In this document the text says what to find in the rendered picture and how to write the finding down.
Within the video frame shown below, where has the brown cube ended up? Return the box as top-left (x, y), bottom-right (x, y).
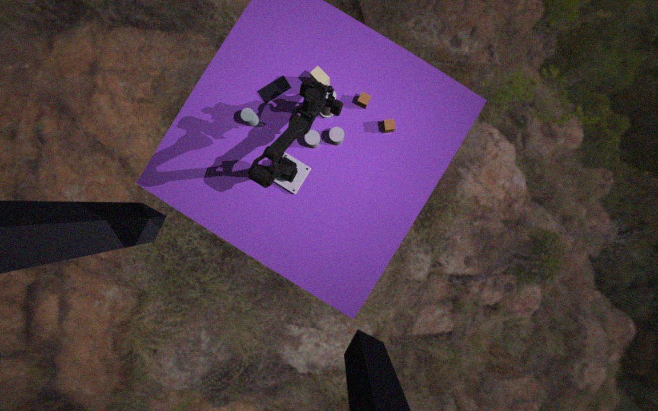
top-left (357, 92), bottom-right (371, 109)
top-left (382, 118), bottom-right (396, 133)

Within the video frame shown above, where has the coffee press with black ball knob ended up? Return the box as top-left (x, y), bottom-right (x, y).
top-left (320, 86), bottom-right (336, 118)

